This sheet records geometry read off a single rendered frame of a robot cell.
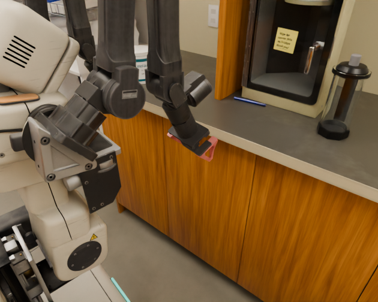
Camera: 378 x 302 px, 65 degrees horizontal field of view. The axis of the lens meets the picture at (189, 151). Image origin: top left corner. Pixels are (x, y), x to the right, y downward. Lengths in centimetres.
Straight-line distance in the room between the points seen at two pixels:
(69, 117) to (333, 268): 100
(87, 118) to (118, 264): 135
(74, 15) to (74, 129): 50
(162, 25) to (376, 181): 70
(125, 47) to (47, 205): 47
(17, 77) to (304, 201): 88
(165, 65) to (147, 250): 139
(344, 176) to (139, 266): 123
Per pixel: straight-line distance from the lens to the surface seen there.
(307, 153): 99
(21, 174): 76
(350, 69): 102
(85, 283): 146
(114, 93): 55
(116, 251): 188
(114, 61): 55
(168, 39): 62
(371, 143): 114
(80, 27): 99
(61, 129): 55
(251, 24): 122
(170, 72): 63
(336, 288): 129
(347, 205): 102
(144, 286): 173
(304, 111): 122
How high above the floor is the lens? 146
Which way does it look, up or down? 34 degrees down
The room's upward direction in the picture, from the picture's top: straight up
